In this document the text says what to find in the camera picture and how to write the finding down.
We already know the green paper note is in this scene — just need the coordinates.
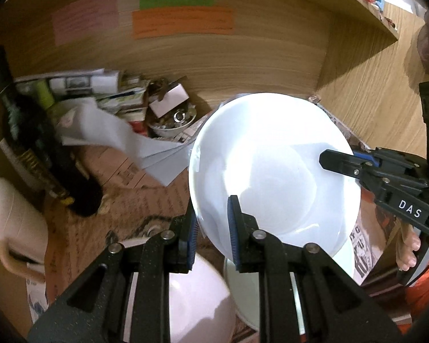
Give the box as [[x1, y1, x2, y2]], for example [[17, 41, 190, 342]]
[[139, 0, 215, 9]]

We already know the small cardboard box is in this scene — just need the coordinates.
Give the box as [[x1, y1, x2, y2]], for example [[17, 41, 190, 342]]
[[148, 83, 190, 118]]

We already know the white bowl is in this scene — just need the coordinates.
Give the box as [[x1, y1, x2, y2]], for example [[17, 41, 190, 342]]
[[223, 238, 355, 329]]

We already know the pink paper note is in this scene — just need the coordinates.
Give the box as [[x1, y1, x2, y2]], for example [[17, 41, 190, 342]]
[[52, 0, 119, 46]]

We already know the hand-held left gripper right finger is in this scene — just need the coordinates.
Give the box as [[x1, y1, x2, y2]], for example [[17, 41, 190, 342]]
[[227, 195, 404, 343]]

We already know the orange paper note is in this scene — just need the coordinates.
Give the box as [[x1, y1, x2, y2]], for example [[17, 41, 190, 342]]
[[132, 6, 235, 40]]

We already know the large pink bowl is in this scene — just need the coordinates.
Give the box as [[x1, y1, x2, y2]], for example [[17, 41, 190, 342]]
[[127, 252, 237, 343]]

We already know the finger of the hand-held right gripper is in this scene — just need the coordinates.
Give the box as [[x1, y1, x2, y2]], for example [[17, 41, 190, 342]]
[[319, 149, 370, 181], [355, 147, 383, 168]]

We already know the white mug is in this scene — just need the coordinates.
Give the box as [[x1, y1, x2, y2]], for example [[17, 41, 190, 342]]
[[0, 178, 50, 283]]

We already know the small bowl of metal bits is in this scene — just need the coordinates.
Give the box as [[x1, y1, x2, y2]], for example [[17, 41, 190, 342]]
[[145, 105, 198, 138]]

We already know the wooden shelf board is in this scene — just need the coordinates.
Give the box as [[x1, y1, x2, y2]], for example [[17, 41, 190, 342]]
[[316, 0, 403, 43]]

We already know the small colourful shelf clutter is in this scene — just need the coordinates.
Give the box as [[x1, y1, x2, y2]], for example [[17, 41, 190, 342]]
[[357, 0, 397, 29]]

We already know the person's right hand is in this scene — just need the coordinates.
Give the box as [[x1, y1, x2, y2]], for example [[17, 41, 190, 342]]
[[396, 222, 422, 272]]

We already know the white plate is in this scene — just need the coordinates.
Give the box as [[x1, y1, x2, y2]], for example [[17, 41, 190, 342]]
[[188, 93, 362, 268]]

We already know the pile of boxes and tubes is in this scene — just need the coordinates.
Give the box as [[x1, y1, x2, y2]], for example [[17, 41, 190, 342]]
[[14, 68, 151, 122]]

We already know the yellow green tube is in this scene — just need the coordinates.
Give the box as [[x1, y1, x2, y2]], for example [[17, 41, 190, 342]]
[[36, 80, 54, 109]]

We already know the printed newspaper table cover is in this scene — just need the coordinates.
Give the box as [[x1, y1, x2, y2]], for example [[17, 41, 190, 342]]
[[25, 93, 387, 343]]

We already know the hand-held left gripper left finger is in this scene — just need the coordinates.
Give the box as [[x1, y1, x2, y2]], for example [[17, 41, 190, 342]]
[[27, 200, 201, 343]]

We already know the dark glass bottle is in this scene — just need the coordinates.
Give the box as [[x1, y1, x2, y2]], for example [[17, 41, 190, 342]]
[[0, 45, 104, 218]]

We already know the white paper sheet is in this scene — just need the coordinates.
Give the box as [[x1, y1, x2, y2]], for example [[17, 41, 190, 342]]
[[55, 100, 194, 187]]

